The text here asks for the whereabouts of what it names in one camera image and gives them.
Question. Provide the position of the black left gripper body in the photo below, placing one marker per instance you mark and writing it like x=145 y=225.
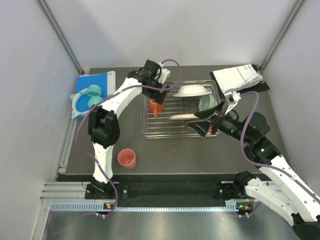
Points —
x=154 y=94

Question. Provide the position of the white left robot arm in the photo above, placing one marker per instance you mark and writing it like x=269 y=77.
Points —
x=103 y=124

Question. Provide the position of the pink plastic cup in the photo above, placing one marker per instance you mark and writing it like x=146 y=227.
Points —
x=127 y=158

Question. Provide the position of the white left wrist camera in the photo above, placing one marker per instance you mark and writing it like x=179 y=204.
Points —
x=165 y=73

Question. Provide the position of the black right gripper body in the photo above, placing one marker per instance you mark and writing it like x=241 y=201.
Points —
x=227 y=125

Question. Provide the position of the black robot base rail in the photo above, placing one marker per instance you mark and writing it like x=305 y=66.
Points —
x=166 y=190

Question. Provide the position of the orange ceramic mug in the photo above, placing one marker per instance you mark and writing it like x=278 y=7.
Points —
x=155 y=107

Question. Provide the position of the white plate blue rim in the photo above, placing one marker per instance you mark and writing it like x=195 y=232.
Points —
x=194 y=90

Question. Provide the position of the chrome wire dish rack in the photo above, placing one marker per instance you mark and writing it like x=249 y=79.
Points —
x=164 y=127

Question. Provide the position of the pink plate with leaf motif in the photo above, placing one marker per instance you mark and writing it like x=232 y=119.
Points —
x=183 y=117

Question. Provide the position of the white paper stack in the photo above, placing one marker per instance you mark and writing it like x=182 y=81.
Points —
x=237 y=78

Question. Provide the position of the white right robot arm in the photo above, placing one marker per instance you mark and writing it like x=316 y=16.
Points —
x=297 y=203

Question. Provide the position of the blue book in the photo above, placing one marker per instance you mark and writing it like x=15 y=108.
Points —
x=106 y=81

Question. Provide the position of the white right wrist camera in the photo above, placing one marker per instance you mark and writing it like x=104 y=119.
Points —
x=232 y=98

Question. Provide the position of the grey slotted cable duct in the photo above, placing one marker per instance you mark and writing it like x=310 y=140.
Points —
x=103 y=207

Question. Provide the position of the black clipboard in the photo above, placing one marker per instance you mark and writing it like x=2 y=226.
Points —
x=260 y=87

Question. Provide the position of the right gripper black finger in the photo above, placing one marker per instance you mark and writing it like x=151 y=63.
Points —
x=217 y=110
x=203 y=127

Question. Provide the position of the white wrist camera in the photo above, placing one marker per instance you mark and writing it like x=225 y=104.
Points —
x=165 y=73
x=232 y=98

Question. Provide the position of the mint green ceramic bowl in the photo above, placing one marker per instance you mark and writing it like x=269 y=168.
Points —
x=206 y=102

